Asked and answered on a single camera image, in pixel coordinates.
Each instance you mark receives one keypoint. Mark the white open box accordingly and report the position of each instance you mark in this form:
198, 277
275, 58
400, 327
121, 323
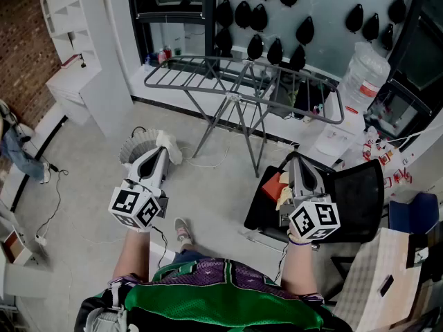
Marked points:
14, 251

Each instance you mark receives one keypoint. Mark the person's left shoe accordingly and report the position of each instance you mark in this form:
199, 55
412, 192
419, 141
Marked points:
182, 228

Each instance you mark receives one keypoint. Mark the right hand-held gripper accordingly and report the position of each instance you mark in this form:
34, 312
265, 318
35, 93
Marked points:
315, 220

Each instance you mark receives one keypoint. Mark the green purple mesh jersey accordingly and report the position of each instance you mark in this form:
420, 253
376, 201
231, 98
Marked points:
214, 296

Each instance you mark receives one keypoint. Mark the black bag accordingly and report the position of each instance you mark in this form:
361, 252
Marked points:
304, 99

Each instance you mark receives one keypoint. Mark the black phone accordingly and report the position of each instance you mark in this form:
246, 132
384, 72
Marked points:
387, 285

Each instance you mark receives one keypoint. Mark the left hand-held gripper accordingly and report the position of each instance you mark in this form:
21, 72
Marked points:
135, 207

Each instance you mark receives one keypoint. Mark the white power strip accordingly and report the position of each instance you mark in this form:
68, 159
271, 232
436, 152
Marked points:
41, 240

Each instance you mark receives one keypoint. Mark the light wooden table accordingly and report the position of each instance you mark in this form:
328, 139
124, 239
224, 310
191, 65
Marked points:
370, 268

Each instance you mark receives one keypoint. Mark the pile of red white packets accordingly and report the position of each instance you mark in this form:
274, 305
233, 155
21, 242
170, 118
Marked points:
387, 157

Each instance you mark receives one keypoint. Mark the green label clear bottle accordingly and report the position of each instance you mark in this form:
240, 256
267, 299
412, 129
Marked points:
161, 56

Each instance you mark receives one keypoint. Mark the white shelf unit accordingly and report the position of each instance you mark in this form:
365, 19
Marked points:
104, 92

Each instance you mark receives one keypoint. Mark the grey metal drying rack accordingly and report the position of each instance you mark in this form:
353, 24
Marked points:
234, 96

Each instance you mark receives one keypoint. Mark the yellow crumpled cloth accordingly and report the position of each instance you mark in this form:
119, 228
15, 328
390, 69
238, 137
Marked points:
285, 192

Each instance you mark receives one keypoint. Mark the person's left forearm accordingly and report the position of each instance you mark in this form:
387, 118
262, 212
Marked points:
133, 254

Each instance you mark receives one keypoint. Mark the red flat box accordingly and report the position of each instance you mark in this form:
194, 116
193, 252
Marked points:
273, 187

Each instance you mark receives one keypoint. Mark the black window frame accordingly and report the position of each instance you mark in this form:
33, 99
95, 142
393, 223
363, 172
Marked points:
209, 19

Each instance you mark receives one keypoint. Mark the black office chair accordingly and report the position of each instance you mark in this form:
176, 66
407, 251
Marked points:
356, 199

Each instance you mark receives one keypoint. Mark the white ribbed laundry basket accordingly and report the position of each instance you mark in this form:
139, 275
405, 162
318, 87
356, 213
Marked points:
138, 144

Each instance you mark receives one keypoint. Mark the large clear water bottle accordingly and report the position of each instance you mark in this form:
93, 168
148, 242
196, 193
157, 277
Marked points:
365, 74

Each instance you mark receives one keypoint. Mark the red book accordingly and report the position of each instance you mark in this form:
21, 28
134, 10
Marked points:
71, 61

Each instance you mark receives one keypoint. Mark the blue spray bottle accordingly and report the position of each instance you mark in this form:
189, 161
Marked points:
147, 64

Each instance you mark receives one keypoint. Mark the blue chair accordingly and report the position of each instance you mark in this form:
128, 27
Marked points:
412, 213

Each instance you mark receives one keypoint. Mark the dark blue shorts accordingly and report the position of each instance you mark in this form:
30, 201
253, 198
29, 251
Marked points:
188, 256

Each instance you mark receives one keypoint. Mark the dark green jar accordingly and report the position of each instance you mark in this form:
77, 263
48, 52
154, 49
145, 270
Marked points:
178, 51

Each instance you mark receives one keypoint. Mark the red bottle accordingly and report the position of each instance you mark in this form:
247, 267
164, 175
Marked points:
167, 52

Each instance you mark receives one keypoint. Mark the person's right forearm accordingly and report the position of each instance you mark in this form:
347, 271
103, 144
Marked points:
299, 268

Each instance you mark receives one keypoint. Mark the black framed cabinet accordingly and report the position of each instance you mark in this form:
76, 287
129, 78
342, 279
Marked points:
398, 112

